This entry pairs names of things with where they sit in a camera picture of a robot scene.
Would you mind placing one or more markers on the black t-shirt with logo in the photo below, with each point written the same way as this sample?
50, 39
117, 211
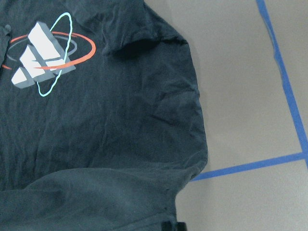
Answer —
100, 120

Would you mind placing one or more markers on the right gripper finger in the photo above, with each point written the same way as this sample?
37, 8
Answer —
169, 226

